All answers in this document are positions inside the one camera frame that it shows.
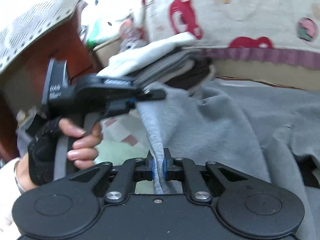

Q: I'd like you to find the white lace cloth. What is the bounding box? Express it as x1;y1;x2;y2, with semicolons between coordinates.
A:
0;0;80;74

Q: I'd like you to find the white green printed bag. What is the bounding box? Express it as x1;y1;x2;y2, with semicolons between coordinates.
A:
80;0;140;48

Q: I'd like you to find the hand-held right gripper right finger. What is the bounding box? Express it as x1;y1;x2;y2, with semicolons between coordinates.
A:
162;148;248;202

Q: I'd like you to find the white folded garment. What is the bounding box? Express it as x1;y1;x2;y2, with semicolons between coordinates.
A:
96;31;197;77

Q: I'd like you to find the person's left hand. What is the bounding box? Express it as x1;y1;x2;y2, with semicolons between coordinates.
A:
15;118;103;188

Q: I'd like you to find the grey fleece sweatshirt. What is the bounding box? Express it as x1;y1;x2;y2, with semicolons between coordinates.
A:
136;79;320;240

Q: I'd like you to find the silver bracelet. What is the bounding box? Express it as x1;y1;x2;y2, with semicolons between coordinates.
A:
14;160;27;194

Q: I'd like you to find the grey folded garment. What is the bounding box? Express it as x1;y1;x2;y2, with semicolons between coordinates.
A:
130;49;200;85

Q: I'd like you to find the beige mattress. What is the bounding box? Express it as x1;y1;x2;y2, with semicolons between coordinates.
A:
215;60;320;90

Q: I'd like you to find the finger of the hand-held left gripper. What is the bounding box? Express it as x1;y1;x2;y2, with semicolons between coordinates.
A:
135;88;167;102
107;99;137;118

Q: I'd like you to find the bear print bedspread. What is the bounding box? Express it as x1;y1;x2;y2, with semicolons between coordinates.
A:
141;0;320;69

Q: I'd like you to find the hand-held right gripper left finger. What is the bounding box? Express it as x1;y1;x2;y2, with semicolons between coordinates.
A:
69;151;153;204

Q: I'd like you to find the dark folded garment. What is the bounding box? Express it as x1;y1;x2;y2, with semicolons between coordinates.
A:
165;60;215;90

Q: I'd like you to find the checked printed mat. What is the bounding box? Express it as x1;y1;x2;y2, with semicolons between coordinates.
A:
100;115;155;195

